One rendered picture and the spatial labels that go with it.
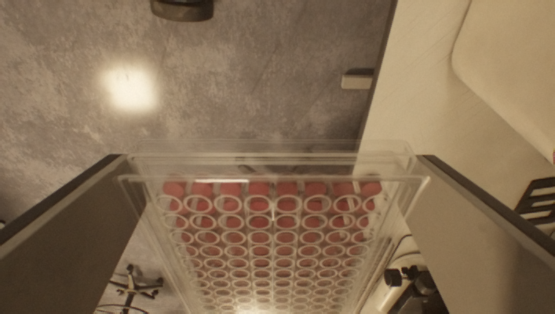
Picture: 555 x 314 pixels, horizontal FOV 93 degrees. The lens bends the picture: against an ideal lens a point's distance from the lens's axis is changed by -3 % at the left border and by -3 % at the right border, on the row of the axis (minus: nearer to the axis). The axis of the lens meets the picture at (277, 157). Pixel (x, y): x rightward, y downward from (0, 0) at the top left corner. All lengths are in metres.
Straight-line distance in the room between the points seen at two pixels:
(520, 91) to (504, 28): 0.07
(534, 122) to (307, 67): 0.97
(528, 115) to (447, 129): 0.20
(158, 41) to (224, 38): 0.26
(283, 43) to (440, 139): 0.79
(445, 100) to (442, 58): 0.07
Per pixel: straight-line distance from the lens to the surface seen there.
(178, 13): 0.96
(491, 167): 0.62
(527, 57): 0.33
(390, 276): 0.68
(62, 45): 1.43
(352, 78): 1.21
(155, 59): 1.27
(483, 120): 0.53
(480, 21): 0.39
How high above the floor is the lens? 1.10
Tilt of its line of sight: 49 degrees down
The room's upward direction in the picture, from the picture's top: 179 degrees clockwise
